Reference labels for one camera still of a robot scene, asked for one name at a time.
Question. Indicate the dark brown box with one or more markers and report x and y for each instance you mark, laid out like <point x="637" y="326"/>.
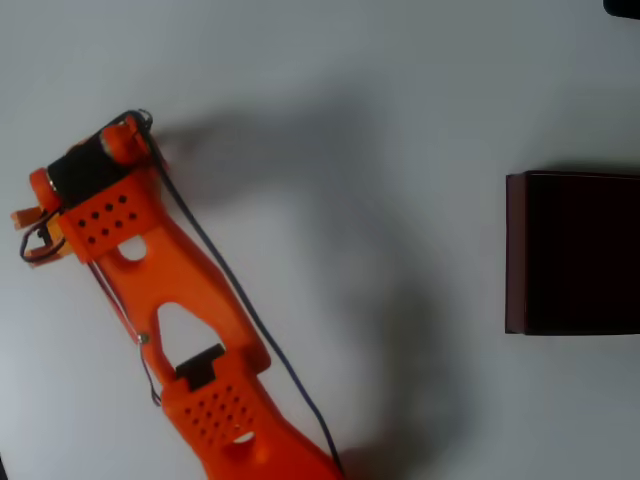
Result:
<point x="575" y="255"/>

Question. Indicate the black object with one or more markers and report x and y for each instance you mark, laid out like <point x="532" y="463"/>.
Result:
<point x="622" y="8"/>

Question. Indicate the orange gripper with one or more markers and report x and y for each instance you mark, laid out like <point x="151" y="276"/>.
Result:
<point x="24" y="218"/>

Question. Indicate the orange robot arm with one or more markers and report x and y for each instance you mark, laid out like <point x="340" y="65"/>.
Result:
<point x="200" y="280"/>

